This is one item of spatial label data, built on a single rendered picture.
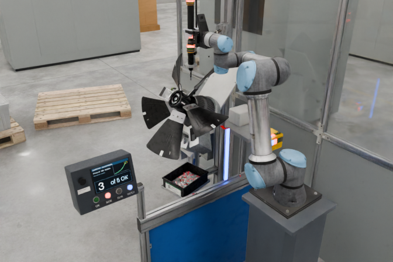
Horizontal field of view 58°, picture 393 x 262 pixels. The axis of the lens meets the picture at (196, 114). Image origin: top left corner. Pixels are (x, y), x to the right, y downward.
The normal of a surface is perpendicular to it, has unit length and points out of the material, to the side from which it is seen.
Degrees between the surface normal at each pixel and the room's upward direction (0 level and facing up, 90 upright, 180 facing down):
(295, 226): 0
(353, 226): 90
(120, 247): 0
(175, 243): 90
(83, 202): 75
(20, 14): 90
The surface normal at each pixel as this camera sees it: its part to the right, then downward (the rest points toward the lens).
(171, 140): -0.05, -0.19
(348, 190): -0.83, 0.24
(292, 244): -0.15, 0.41
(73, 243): 0.00, -0.91
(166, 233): 0.57, 0.35
